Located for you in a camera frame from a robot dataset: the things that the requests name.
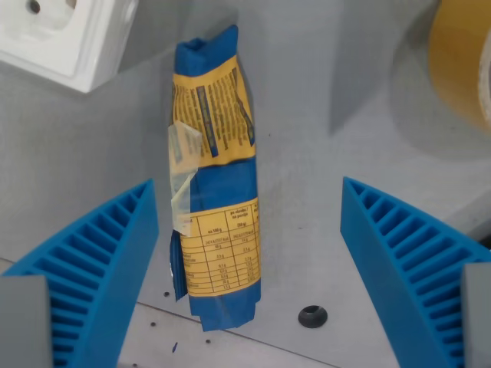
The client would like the black rubber grommet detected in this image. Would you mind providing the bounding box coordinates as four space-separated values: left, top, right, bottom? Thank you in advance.
298 304 329 330

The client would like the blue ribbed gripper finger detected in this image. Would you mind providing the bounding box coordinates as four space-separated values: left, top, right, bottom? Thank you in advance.
340 176 491 368
0 178 160 368

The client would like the blue and yellow snack bag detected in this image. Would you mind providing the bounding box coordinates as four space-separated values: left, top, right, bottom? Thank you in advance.
167 24 264 333

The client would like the white wall socket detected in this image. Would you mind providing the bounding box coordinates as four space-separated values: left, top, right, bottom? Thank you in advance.
0 0 140 94

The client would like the roll of beige adhesive tape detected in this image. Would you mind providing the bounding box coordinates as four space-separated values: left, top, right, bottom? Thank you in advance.
427 0 491 135

